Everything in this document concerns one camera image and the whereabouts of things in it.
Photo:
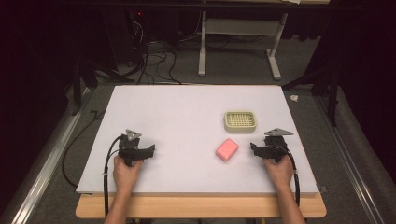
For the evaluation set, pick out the wooden table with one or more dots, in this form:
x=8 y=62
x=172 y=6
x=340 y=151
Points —
x=202 y=205

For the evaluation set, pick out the aluminium rail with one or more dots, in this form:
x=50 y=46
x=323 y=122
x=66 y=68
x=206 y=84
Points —
x=348 y=155
x=46 y=161

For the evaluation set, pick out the white metal desk frame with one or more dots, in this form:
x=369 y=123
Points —
x=241 y=27

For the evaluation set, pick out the person's left hand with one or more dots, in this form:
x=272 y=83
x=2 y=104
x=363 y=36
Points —
x=125 y=175

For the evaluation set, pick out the small white crumpled scrap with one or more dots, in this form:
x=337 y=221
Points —
x=294 y=98

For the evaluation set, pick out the beige soap dish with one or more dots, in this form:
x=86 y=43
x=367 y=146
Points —
x=240 y=121

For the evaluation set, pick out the black stand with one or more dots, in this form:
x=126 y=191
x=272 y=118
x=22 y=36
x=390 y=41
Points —
x=330 y=90

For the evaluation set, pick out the dark computer tower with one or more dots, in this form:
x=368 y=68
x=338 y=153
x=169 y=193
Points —
x=124 y=37

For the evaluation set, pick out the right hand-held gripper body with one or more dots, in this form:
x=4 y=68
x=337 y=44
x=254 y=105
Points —
x=275 y=146

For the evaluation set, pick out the white foam board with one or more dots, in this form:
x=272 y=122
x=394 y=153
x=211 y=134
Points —
x=186 y=124

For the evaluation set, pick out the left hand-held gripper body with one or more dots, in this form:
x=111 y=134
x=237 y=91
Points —
x=128 y=146

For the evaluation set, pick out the person's right hand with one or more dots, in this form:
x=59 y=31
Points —
x=280 y=174

